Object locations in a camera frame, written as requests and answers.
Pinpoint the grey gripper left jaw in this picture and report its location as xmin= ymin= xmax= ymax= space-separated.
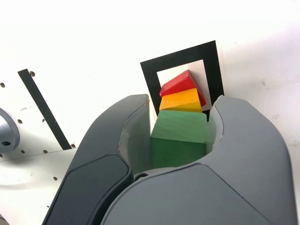
xmin=42 ymin=93 xmax=152 ymax=225

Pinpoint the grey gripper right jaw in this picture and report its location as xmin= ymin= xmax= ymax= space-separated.
xmin=100 ymin=95 xmax=293 ymax=225

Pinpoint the green cube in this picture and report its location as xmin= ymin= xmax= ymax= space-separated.
xmin=150 ymin=110 xmax=209 ymax=168

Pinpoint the yellow cube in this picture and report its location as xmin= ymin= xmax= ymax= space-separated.
xmin=159 ymin=88 xmax=203 ymax=113

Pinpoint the red cube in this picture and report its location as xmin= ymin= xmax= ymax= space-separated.
xmin=159 ymin=69 xmax=207 ymax=108

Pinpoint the black tape square outline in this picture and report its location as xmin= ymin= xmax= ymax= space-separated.
xmin=140 ymin=40 xmax=225 ymax=118

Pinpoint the black tape strip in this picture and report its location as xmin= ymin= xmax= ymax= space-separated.
xmin=17 ymin=68 xmax=72 ymax=150

